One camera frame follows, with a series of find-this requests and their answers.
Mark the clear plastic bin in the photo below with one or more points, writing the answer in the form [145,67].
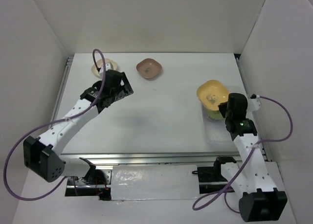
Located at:
[215,131]

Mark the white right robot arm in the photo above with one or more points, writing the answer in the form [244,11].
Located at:
[259,197]

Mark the cream plate back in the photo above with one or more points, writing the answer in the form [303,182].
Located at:
[110,64]

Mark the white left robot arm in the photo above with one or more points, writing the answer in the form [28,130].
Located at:
[42,154]

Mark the brown plate back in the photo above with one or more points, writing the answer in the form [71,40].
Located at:
[149,68]

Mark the white cover panel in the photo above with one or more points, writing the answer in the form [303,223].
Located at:
[159,182]

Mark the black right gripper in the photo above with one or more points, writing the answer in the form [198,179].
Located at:
[222,108]

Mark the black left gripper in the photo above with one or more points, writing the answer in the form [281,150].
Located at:
[126,89]

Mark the yellow plate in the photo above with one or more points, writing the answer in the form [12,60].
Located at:
[211,94]

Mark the green plate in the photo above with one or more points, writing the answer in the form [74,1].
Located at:
[211,114]

